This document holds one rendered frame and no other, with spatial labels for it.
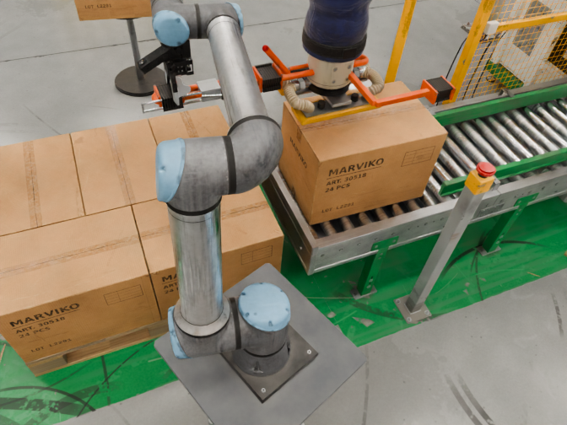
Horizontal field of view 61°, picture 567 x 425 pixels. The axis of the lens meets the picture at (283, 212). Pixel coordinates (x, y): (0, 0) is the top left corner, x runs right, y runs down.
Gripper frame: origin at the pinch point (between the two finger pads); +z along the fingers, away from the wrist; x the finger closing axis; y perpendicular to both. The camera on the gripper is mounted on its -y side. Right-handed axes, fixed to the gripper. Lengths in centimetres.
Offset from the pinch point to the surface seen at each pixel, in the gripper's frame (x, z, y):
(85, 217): 21, 71, -42
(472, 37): 42, 29, 168
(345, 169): -17, 38, 63
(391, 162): -18, 40, 85
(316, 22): -3, -20, 49
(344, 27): -9, -20, 57
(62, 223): 21, 71, -52
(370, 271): -33, 100, 81
